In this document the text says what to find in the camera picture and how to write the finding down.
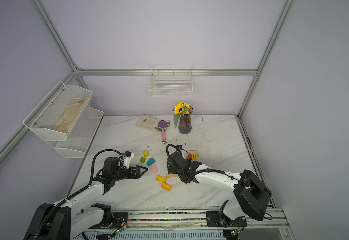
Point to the white mesh shelf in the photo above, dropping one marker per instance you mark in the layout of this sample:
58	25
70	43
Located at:
78	142
42	119

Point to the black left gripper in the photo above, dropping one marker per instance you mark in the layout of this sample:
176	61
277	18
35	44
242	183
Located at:
137	175

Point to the purple glass vase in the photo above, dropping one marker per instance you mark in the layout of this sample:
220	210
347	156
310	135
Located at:
185	124

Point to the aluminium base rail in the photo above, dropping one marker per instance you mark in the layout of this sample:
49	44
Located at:
191	225

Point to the natural wood block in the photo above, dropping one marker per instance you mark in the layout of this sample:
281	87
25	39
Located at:
172	175
193	152

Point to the teal wedge block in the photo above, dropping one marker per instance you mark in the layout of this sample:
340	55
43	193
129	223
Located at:
150	162

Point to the pink rectangular block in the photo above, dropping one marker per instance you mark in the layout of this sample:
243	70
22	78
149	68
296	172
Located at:
153	169

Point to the white mesh upper shelf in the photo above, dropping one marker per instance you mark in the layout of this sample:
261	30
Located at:
42	119

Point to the green cube block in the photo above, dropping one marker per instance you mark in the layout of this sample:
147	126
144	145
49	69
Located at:
142	160

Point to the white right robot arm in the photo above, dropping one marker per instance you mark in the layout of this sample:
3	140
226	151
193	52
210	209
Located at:
252	195

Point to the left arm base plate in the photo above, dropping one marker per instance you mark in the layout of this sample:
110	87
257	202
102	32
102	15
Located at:
114	220

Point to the orange cylinder block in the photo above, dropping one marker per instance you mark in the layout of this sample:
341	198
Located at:
166	186

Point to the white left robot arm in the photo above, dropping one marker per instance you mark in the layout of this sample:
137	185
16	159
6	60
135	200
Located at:
80	211

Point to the white wire wall basket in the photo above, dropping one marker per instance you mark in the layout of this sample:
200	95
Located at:
171	80

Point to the yellow arch block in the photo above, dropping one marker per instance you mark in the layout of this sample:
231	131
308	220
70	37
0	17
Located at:
161	179

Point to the yellow sunflower bouquet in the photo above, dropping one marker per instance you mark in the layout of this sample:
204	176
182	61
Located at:
181	109

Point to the white mesh lower shelf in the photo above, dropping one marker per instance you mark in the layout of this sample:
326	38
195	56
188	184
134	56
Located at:
78	142

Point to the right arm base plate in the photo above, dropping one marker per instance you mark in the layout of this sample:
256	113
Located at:
217	219

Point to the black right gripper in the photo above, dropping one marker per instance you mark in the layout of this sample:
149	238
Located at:
171	169

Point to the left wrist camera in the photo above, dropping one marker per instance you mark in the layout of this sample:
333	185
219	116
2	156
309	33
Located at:
126	158

